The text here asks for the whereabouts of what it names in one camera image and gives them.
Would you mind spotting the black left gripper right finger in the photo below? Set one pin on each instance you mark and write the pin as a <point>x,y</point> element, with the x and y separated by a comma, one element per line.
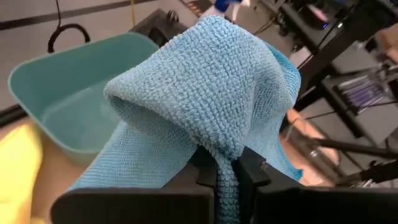
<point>311,208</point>

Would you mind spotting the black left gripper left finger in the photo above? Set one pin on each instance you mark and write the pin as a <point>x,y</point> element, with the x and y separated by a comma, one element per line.
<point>130,205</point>

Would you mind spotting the yellow microfiber towel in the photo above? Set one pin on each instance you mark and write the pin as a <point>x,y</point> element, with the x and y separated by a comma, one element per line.
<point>15,171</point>

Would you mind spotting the blue microfiber towel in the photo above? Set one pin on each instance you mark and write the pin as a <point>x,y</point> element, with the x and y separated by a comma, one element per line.
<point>202,77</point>

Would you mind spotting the black device with lit buttons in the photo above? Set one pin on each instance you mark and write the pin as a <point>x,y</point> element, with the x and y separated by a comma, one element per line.
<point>360,93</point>

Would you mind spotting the teal plastic basket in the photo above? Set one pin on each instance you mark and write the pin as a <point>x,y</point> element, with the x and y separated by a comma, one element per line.
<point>62,93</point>

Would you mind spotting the spray bottle with blue nozzle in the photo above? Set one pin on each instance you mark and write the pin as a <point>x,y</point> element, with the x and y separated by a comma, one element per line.
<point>222,4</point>

